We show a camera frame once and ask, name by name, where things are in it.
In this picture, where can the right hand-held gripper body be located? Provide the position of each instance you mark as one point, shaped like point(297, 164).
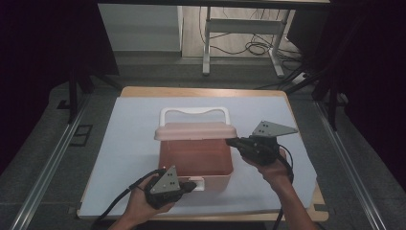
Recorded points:
point(261, 148)

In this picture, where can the white table mat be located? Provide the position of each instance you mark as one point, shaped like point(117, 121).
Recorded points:
point(121, 143)

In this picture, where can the dark curtain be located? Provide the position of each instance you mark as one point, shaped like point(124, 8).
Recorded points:
point(38, 64)
point(376, 80)

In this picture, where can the person's right hand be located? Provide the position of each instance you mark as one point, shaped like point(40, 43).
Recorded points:
point(271, 172)

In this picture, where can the white power strip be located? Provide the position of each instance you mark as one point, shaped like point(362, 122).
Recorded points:
point(300, 78)

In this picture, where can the black stand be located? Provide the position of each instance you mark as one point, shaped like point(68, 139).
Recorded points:
point(332, 105)
point(72, 96)

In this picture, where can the wooden table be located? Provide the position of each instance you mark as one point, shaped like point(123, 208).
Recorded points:
point(204, 92)

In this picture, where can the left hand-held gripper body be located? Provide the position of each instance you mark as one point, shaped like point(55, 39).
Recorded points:
point(164, 191)

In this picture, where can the person's left hand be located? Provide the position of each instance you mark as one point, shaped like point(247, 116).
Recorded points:
point(143, 201)

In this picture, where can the white metal desk frame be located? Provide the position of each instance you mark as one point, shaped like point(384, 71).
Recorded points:
point(242, 26)

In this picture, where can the white cabinet panel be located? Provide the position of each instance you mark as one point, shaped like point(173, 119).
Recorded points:
point(140, 28)

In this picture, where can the metal floor rail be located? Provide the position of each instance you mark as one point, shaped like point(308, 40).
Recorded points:
point(48, 169)
point(351, 172)

